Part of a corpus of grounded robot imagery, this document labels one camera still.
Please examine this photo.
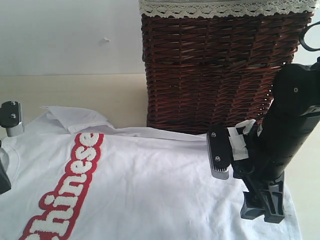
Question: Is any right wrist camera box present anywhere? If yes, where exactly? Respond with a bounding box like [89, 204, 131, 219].
[206, 124, 233, 180]

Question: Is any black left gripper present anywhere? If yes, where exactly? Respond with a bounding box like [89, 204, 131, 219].
[0, 139, 12, 196]

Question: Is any white t-shirt red lettering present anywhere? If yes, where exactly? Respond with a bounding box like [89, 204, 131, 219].
[0, 106, 301, 240]

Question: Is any brown wicker basket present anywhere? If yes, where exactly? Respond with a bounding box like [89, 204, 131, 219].
[141, 11, 313, 134]

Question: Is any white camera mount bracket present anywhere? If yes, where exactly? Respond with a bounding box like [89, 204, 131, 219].
[227, 119, 256, 161]

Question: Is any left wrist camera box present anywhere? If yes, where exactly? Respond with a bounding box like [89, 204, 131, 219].
[0, 100, 25, 137]

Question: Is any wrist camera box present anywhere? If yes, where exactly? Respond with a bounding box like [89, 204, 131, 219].
[206, 124, 233, 180]
[0, 100, 25, 137]

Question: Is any lace trimmed basket liner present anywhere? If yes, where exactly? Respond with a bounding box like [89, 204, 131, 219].
[138, 0, 320, 19]

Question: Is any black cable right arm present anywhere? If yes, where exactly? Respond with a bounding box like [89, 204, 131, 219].
[298, 22, 320, 52]

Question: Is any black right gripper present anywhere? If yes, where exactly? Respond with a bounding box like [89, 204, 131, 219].
[240, 63, 320, 224]

